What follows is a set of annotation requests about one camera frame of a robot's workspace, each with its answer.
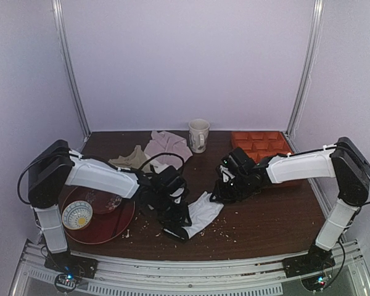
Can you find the round red tray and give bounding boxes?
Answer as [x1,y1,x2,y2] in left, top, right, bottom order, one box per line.
[60,187,136,245]

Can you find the left aluminium frame post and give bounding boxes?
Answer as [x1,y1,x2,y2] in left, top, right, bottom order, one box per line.
[52,0,91,142]

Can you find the orange compartment tray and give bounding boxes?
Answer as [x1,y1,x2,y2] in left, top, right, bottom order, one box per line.
[231,131,294,164]

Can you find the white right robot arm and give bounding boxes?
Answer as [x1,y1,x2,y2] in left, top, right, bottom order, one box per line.
[210,137,370,252]

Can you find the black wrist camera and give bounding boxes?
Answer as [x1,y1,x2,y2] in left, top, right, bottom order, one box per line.
[222,147,256,175]
[151,166,186,194]

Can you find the aluminium frame post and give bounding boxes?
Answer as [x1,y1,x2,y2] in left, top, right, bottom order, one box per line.
[52,0,91,142]
[286,0,325,139]

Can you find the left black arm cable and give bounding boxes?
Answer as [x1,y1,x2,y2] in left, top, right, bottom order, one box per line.
[138,152,186,173]

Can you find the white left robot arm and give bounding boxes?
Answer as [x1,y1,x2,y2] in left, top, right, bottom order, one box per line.
[17,139,192,254]

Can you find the pink white underwear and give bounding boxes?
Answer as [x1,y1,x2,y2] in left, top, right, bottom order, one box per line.
[144,131,193,169]

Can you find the olive green underwear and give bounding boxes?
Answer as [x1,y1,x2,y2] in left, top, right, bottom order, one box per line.
[109,145,147,169]

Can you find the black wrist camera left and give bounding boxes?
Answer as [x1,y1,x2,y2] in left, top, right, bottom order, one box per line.
[151,166,186,194]

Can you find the blue white patterned bowl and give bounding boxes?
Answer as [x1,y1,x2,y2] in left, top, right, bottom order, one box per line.
[62,200,93,230]

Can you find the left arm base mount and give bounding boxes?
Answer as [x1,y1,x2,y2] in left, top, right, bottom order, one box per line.
[44,250,98,279]

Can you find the right aluminium frame post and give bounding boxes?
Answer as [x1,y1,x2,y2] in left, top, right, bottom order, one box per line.
[286,0,325,139]

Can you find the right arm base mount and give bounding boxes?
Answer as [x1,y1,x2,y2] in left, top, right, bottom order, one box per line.
[282,245,335,278]

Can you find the white ceramic mug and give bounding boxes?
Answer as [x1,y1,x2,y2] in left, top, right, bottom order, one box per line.
[188,118,210,154]

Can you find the white black boxer briefs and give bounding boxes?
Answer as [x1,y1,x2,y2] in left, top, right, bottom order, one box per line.
[162,191,224,242]

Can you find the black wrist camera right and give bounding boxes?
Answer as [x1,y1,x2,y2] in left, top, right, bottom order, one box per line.
[222,147,256,175]

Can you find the red floral bowl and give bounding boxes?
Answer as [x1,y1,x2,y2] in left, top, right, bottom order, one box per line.
[84,189,122,215]

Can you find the aluminium front rail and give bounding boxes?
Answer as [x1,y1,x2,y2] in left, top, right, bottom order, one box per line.
[10,240,370,296]

